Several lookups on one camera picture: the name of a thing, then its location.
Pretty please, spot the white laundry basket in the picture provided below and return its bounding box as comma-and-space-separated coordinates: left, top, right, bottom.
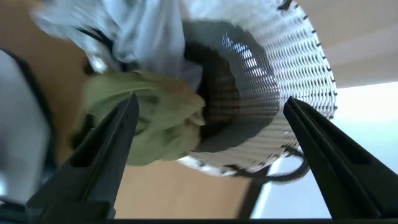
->
177, 0, 339, 185

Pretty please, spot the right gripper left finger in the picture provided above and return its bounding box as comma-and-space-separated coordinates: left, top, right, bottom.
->
26, 92, 140, 220

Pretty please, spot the pale blue garment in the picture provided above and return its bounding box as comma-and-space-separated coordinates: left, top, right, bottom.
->
30, 0, 203, 91

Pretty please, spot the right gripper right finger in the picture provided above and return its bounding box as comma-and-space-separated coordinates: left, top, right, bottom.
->
282, 96, 398, 220

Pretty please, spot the green long-sleeved shirt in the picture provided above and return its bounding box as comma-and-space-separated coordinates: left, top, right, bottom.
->
73, 70, 206, 167

